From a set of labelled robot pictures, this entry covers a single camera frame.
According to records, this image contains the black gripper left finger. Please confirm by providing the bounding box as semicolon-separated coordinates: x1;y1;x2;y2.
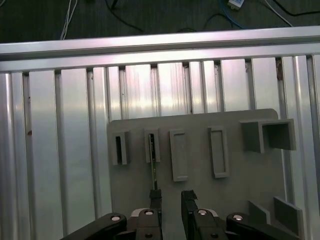
58;189;164;240

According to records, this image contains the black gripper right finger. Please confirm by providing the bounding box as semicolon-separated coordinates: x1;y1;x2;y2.
180;189;301;240

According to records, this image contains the green RAM stick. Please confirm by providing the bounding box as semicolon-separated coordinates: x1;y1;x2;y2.
148;133;160;192

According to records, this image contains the grey plastic parts rack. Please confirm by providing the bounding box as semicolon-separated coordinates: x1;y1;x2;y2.
106;108;305;240

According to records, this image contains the white power adapter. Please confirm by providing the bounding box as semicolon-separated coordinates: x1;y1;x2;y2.
225;0;247;11

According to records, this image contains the blue floor cable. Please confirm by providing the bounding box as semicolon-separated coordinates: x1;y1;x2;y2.
219;0;249;30

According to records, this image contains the white floor cable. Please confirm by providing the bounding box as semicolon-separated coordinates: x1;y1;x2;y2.
60;0;78;40

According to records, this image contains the thin white cable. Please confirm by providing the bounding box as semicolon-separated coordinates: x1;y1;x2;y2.
264;0;293;28

